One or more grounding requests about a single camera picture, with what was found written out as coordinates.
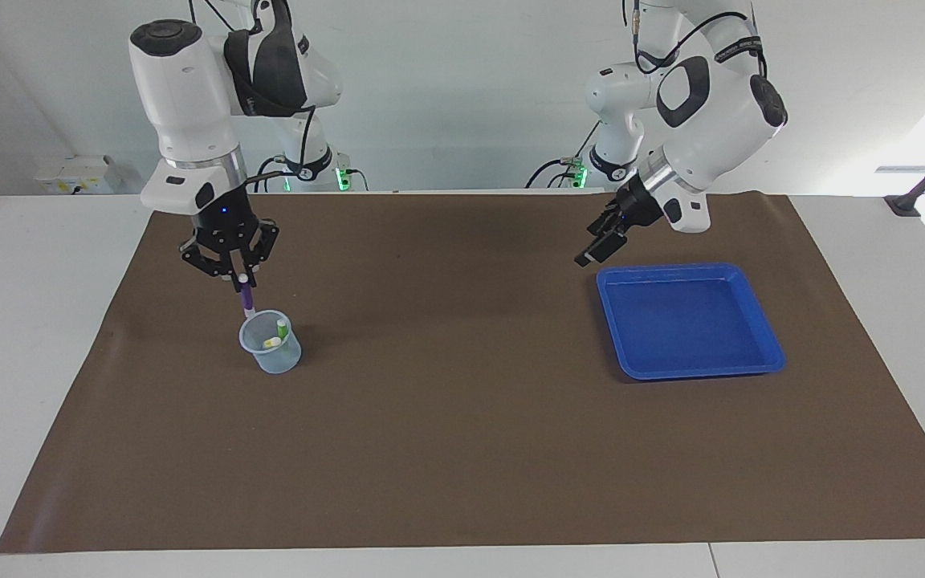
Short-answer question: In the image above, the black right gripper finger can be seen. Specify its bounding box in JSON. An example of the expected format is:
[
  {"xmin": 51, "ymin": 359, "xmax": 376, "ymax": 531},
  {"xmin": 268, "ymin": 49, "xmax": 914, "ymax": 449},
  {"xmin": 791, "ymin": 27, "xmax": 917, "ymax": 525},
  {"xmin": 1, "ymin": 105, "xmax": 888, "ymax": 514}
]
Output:
[
  {"xmin": 236, "ymin": 225, "xmax": 279, "ymax": 290},
  {"xmin": 181, "ymin": 233, "xmax": 230, "ymax": 280}
]

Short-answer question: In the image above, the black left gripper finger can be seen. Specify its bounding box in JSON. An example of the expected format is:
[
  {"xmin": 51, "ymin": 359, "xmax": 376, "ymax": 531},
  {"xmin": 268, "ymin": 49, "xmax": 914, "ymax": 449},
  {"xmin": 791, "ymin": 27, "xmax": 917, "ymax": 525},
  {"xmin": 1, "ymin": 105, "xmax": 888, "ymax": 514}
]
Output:
[
  {"xmin": 587, "ymin": 202, "xmax": 624, "ymax": 238},
  {"xmin": 575, "ymin": 229, "xmax": 628, "ymax": 268}
]

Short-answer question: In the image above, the translucent plastic cup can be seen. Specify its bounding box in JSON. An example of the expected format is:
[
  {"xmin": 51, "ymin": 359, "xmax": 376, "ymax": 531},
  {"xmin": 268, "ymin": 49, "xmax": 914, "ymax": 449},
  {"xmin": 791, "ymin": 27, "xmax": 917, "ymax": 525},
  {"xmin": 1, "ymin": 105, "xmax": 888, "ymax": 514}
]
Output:
[{"xmin": 238, "ymin": 309, "xmax": 304, "ymax": 376}]

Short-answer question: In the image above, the blue plastic tray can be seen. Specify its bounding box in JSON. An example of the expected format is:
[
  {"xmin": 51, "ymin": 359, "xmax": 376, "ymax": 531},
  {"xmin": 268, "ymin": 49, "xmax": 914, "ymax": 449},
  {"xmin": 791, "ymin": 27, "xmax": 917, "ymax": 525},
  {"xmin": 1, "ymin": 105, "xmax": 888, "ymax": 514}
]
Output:
[{"xmin": 596, "ymin": 263, "xmax": 788, "ymax": 382}]

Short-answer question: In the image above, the brown table mat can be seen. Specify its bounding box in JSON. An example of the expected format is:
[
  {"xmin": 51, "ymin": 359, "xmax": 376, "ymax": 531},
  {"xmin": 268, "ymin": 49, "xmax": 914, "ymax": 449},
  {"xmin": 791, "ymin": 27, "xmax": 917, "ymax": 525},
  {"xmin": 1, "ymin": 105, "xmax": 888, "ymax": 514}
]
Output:
[{"xmin": 0, "ymin": 193, "xmax": 925, "ymax": 555}]

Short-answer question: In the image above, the black base cable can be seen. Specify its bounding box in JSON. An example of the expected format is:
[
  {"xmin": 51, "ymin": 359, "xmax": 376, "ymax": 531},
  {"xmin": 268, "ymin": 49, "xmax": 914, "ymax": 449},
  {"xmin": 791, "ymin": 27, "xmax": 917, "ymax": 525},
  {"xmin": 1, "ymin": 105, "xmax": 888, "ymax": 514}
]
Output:
[
  {"xmin": 524, "ymin": 116, "xmax": 601, "ymax": 191},
  {"xmin": 252, "ymin": 155, "xmax": 369, "ymax": 194}
]

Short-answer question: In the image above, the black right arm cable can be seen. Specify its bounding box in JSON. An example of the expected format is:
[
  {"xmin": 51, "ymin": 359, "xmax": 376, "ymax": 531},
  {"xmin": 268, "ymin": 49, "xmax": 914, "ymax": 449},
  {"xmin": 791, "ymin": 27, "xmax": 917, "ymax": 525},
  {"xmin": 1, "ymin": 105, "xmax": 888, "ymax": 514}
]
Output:
[{"xmin": 239, "ymin": 103, "xmax": 320, "ymax": 192}]

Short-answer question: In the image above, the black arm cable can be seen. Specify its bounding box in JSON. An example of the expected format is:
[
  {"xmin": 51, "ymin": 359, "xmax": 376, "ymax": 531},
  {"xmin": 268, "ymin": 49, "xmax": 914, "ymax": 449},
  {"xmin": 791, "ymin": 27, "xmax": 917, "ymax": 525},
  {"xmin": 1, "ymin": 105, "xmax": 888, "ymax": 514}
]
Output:
[
  {"xmin": 239, "ymin": 103, "xmax": 320, "ymax": 192},
  {"xmin": 630, "ymin": 0, "xmax": 770, "ymax": 77}
]

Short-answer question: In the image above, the white wall socket box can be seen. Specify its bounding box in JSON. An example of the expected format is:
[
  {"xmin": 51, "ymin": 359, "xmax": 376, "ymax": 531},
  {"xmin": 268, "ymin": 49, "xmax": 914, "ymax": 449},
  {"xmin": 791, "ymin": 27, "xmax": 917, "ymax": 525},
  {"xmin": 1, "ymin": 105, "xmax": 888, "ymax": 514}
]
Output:
[{"xmin": 34, "ymin": 155, "xmax": 120, "ymax": 196}]

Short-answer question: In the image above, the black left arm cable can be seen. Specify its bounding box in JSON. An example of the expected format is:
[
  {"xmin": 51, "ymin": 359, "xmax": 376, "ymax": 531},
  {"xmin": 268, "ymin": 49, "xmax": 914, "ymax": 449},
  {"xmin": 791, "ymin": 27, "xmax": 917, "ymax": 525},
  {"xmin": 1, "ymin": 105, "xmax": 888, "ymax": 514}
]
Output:
[{"xmin": 630, "ymin": 0, "xmax": 770, "ymax": 77}]

